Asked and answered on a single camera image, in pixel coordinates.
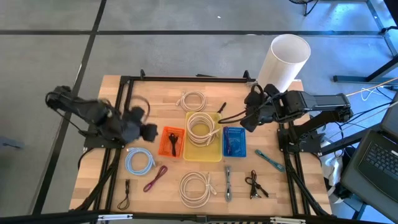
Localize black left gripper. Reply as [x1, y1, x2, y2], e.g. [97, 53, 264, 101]
[123, 116, 159, 144]

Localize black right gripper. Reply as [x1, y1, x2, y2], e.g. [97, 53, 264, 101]
[241, 99, 277, 133]

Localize dark blue braided cable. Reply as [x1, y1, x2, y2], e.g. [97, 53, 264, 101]
[224, 126, 233, 156]

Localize light blue cable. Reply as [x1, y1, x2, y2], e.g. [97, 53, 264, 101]
[124, 147, 156, 176]

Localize teal braided cable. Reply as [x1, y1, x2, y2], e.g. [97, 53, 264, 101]
[255, 149, 286, 173]

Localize beige USB cable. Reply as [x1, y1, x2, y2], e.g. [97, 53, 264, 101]
[175, 90, 208, 113]
[178, 170, 218, 209]
[186, 112, 220, 147]

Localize magenta braided cable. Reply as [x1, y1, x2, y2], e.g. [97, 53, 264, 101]
[142, 165, 169, 193]

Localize black cable with connectors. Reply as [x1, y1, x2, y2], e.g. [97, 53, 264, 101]
[244, 169, 270, 200]

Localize thin black looped cable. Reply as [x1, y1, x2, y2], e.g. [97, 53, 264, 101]
[116, 179, 132, 211]

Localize orange plastic basket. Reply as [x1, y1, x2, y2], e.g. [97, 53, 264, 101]
[157, 126, 186, 159]

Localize blue plastic basket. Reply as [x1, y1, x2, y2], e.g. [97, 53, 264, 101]
[222, 126, 248, 158]

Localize yellow translucent plastic bin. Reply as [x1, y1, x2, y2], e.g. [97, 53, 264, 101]
[183, 111, 223, 163]

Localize white plastic bag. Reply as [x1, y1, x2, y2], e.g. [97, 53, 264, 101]
[319, 140, 343, 188]

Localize black metal stand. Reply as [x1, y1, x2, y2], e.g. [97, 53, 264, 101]
[333, 0, 398, 83]

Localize black chair base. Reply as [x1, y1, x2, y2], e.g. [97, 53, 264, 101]
[288, 0, 320, 17]

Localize grey laptop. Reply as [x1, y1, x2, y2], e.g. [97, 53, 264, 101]
[340, 93, 398, 222]

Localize grey floor object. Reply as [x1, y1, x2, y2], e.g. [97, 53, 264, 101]
[0, 136, 25, 150]

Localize black right camera cable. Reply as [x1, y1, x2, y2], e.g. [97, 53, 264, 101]
[217, 83, 265, 124]

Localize black camera cable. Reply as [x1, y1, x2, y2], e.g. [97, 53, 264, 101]
[217, 83, 265, 124]
[126, 95, 152, 121]

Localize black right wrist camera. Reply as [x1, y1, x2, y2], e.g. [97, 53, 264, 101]
[244, 84, 265, 106]

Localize black left camera cable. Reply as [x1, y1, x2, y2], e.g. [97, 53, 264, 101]
[126, 95, 152, 121]

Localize grey zigzag braided cable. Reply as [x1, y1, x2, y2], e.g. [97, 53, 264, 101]
[224, 165, 233, 203]

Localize black rail with silver brackets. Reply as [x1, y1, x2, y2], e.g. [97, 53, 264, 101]
[0, 210, 398, 224]

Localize thin orange cable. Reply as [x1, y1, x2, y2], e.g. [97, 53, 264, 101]
[346, 77, 398, 98]

